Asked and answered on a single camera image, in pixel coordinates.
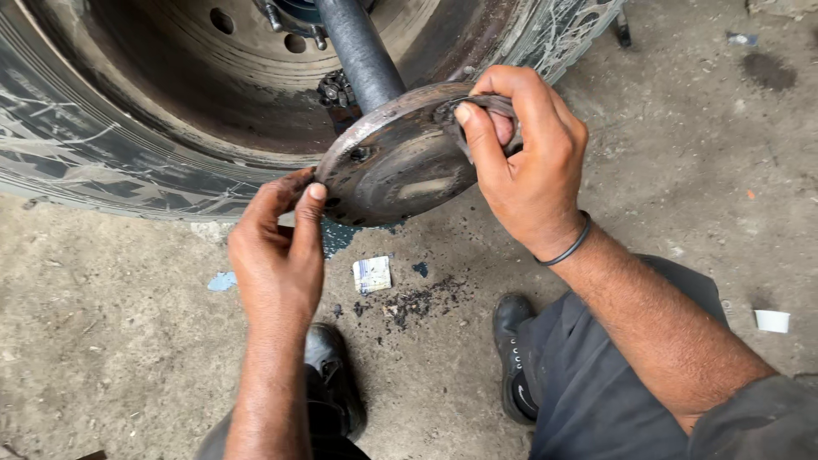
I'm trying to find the person's left hand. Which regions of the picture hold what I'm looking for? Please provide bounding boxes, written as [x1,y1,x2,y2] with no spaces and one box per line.
[228,167,328,335]

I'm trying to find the person's right hand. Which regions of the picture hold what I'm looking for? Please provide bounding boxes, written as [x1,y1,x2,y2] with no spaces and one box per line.
[454,65,589,262]

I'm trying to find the rusty axle shaft with flange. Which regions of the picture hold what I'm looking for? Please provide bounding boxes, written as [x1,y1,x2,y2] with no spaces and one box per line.
[313,0,506,228]

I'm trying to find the black rubber wristband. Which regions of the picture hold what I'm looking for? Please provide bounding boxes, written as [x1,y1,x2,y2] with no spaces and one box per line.
[534,210,593,267]

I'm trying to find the white paper scrap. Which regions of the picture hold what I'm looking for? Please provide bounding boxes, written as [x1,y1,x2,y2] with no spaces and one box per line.
[353,256,392,296]

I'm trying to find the person's black left shoe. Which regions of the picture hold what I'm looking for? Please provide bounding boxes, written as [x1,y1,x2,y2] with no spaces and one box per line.
[303,322,368,443]

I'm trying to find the person's black shoe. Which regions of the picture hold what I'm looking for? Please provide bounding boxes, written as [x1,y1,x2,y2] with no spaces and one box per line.
[303,322,368,443]
[492,294,541,426]

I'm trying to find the person's black right shoe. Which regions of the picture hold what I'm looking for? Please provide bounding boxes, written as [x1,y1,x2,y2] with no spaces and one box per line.
[492,294,541,426]

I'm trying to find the pile of lug nuts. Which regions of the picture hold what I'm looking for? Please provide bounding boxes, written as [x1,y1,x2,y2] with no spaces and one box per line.
[317,70,356,108]

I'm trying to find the rusty wheel rim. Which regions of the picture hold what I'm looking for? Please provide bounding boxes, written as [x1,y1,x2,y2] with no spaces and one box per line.
[19,0,544,170]

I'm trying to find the large truck tyre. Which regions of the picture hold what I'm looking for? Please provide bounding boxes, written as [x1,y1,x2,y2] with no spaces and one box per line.
[0,0,630,223]

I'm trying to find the person's dark grey trousers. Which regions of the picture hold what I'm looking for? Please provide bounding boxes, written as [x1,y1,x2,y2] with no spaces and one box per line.
[195,254,818,460]

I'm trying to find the wheel hub with studs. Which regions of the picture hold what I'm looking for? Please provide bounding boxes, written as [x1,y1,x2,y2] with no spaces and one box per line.
[252,0,378,52]

